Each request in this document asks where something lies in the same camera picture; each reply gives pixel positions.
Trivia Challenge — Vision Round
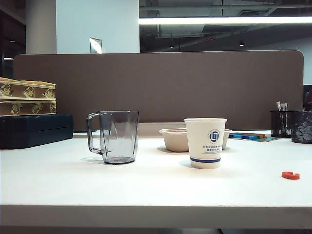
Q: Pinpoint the red letter c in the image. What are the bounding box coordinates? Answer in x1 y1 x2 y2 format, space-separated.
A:
281 171 300 180

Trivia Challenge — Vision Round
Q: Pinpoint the white paper cup blue logo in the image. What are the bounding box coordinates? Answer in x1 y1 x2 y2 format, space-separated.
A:
183 117 228 170

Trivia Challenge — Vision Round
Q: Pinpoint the beige oval pulp bowl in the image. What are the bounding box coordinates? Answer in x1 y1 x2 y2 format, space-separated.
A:
159 128 233 153

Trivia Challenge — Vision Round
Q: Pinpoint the brown desk partition screen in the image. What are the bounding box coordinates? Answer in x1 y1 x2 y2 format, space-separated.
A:
12 50 305 134

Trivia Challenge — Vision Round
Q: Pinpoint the transparent grey plastic mug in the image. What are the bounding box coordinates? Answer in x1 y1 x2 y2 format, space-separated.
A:
86 110 139 165

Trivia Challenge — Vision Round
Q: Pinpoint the long ceiling light strip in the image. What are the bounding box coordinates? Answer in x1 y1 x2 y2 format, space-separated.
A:
138 16 312 25

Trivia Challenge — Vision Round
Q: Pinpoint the dark blue case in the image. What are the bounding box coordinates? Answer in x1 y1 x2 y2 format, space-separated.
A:
0 113 74 150

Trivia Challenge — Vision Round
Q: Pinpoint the black mesh pen holder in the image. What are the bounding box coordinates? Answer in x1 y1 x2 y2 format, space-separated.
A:
270 109 297 138

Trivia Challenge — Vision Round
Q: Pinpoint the beige cable tray flap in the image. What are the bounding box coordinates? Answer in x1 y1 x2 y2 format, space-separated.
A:
137 122 188 137

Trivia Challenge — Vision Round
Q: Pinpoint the silver wall plate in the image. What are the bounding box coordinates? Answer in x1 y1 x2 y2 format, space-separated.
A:
89 37 102 54

